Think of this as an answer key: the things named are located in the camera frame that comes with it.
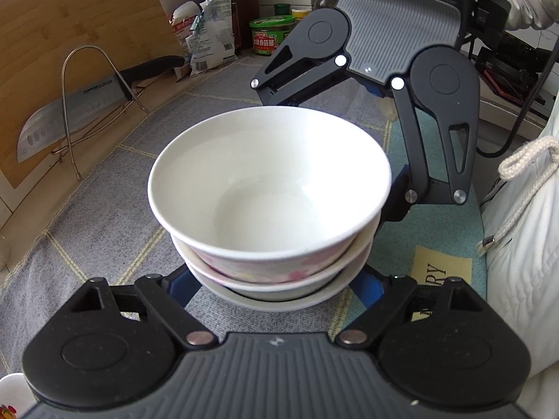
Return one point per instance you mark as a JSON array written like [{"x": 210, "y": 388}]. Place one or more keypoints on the grey checked cloth mat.
[{"x": 109, "y": 192}]

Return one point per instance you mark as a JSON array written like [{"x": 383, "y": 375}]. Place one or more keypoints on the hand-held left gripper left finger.
[{"x": 179, "y": 290}]

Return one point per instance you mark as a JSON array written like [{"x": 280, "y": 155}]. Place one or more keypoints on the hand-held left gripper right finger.
[{"x": 367, "y": 290}]

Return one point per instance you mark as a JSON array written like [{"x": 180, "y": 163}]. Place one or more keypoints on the round white fruit-print plate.
[{"x": 13, "y": 390}]

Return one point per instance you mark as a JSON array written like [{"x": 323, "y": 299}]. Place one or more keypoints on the white and teal packet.
[{"x": 214, "y": 39}]

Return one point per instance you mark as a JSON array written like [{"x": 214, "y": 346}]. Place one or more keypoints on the white pink-floral bowl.
[
  {"x": 262, "y": 183},
  {"x": 194, "y": 267}
]

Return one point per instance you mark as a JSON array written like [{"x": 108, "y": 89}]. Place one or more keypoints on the person's white quilted jacket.
[{"x": 524, "y": 270}]

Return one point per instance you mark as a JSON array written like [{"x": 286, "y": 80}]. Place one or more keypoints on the bamboo cutting board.
[{"x": 65, "y": 22}]

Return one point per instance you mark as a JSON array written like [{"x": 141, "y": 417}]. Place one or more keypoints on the plain white bowl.
[{"x": 262, "y": 303}]

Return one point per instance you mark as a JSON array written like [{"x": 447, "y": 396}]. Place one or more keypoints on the white and red packet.
[{"x": 181, "y": 22}]

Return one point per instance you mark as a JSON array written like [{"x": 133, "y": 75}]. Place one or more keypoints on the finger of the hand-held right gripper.
[
  {"x": 284, "y": 83},
  {"x": 432, "y": 161}
]

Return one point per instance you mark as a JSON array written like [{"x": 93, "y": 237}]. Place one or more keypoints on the green-lid sauce jar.
[{"x": 270, "y": 39}]

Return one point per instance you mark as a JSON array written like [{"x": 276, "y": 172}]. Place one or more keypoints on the yellow-lid spice jar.
[{"x": 301, "y": 12}]

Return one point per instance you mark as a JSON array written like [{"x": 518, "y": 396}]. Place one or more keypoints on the green cap jar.
[{"x": 283, "y": 8}]

